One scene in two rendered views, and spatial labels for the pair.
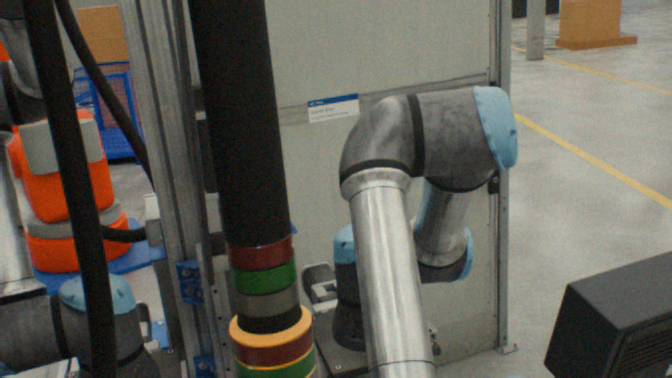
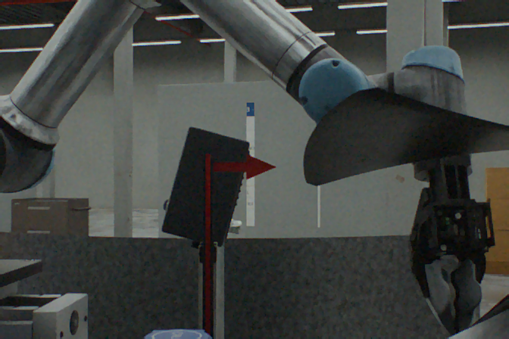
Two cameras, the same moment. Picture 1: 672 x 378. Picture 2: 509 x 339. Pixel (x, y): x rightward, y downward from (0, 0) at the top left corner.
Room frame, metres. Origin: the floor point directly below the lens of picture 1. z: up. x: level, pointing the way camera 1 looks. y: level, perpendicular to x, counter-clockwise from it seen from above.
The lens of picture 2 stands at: (0.36, 0.77, 1.18)
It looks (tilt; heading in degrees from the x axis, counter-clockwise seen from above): 0 degrees down; 289
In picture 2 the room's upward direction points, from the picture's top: straight up
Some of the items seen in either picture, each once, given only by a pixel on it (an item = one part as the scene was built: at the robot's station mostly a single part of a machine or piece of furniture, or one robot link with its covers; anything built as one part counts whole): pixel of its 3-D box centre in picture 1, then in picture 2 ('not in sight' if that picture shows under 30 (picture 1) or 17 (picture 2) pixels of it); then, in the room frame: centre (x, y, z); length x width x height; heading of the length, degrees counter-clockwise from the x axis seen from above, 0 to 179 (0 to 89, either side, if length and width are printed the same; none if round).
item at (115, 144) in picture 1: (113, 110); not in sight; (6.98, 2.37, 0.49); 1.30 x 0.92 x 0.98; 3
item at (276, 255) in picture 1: (260, 244); not in sight; (0.28, 0.04, 1.62); 0.03 x 0.03 x 0.01
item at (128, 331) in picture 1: (98, 314); not in sight; (0.98, 0.43, 1.20); 0.13 x 0.12 x 0.14; 110
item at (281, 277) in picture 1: (263, 267); not in sight; (0.28, 0.04, 1.61); 0.03 x 0.03 x 0.01
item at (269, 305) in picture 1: (266, 290); not in sight; (0.28, 0.04, 1.59); 0.03 x 0.03 x 0.01
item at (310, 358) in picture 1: (274, 354); not in sight; (0.28, 0.04, 1.55); 0.04 x 0.04 x 0.01
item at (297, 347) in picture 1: (272, 332); not in sight; (0.28, 0.04, 1.57); 0.04 x 0.04 x 0.01
